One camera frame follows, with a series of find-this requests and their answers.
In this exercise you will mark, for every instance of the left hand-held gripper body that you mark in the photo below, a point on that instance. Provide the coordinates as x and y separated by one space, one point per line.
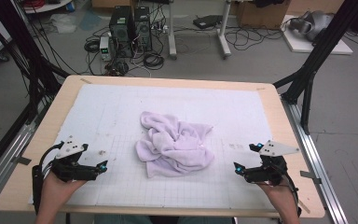
71 169

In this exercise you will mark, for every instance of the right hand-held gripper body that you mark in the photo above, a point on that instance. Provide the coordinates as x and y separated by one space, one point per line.
270 174

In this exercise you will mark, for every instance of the lilac printed towel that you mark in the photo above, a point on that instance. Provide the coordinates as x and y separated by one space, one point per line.
174 146

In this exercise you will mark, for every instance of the person's right hand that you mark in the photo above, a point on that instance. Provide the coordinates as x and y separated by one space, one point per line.
281 194

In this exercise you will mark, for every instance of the grey tape piece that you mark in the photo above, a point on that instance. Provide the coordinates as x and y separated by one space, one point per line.
309 175

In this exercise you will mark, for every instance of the white grid foam mat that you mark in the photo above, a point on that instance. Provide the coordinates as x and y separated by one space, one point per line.
105 109

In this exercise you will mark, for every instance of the tan tape strip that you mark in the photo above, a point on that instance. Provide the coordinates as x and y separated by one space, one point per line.
304 207

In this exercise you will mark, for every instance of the black tape piece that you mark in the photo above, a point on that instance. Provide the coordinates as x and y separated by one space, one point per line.
23 160

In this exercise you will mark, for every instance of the white bench power supply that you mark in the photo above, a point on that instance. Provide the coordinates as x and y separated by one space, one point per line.
105 48

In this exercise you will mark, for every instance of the white floor board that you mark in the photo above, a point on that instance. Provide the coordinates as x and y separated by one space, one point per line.
301 45

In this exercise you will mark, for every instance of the large black computer tower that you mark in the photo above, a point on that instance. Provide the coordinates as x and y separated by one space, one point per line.
121 31

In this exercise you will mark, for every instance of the clear plastic sheet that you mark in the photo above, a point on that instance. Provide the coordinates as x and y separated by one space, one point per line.
63 23

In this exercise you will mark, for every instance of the brown cardboard box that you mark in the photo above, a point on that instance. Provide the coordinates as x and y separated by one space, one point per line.
261 17

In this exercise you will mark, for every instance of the slim black computer tower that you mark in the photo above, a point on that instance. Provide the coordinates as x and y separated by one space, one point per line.
143 28

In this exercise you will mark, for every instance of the flat black box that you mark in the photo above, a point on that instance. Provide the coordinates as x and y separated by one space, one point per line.
208 21

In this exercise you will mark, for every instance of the grey rounded machine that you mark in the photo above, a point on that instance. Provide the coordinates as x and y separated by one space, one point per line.
313 23

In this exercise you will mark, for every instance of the white round table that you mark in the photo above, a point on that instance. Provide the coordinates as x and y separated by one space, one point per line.
49 7

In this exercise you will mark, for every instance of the aluminium rail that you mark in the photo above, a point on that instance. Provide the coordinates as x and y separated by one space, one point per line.
317 161
12 149

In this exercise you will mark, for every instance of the black frame strut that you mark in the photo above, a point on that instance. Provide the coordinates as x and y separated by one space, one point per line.
323 46

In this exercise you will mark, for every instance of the white metal stand frame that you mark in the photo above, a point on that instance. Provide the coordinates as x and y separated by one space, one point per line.
172 31

